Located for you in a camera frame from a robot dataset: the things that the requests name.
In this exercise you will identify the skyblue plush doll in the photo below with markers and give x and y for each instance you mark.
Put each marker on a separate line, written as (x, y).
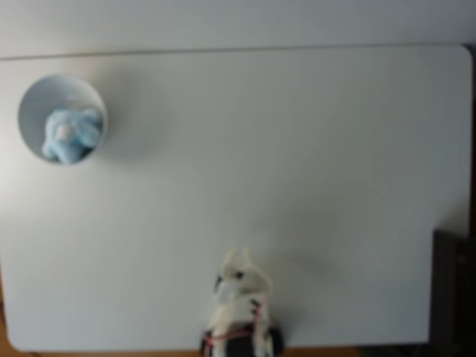
(68, 134)

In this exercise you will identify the white ceramic bowl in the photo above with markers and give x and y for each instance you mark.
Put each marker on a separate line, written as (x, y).
(33, 100)

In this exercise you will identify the dark wooden furniture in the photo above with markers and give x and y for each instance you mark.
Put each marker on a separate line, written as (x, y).
(455, 294)

